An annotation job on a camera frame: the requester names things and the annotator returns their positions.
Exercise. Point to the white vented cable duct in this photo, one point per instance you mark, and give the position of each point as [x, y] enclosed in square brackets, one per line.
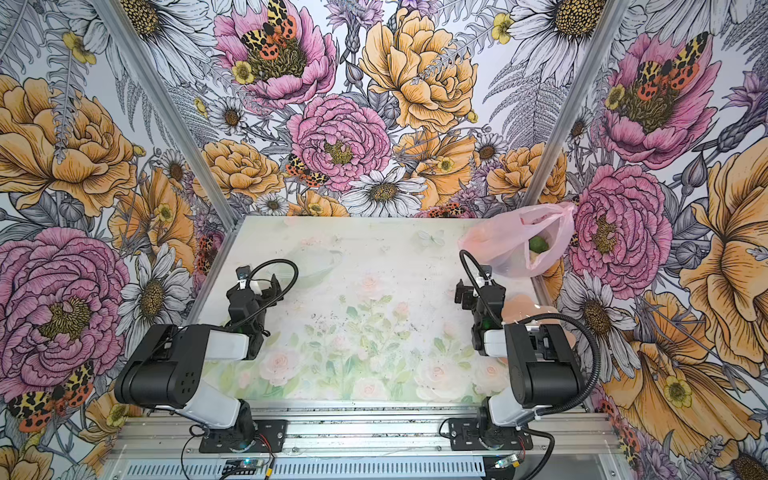
[461, 467]

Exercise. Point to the bright green lime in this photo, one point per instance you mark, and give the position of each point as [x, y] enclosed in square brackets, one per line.
[538, 245]

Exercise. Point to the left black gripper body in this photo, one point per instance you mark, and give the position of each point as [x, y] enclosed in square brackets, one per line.
[241, 306]

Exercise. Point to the aluminium mounting rail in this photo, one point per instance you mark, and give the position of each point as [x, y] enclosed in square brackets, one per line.
[367, 429]

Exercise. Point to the aluminium frame post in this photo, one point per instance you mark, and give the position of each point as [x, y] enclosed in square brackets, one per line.
[139, 59]
[600, 46]

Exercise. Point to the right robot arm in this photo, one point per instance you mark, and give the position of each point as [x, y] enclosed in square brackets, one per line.
[541, 371]

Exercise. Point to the left green circuit board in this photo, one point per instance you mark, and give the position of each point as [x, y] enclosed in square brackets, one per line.
[240, 467]

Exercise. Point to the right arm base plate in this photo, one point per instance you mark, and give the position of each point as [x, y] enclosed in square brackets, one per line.
[468, 434]

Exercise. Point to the pink plastic bag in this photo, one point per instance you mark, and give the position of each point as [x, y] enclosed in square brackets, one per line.
[501, 242]

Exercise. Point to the right aluminium frame post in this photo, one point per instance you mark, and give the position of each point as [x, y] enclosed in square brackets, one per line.
[600, 46]

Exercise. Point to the right green circuit board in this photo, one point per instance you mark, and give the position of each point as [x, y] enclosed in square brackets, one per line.
[510, 461]

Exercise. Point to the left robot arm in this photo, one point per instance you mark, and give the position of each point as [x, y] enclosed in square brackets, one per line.
[164, 372]

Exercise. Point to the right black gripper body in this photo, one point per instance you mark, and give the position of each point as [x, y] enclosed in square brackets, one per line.
[477, 309]

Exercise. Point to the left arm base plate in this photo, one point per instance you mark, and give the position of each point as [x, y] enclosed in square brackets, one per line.
[263, 436]

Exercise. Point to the green circuit board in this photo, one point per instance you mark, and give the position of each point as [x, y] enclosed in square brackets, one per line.
[510, 461]
[240, 467]

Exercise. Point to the pink scalloped plate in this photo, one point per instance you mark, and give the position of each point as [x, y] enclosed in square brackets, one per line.
[521, 306]

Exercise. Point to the left aluminium frame post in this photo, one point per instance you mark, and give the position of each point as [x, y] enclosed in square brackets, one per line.
[139, 59]

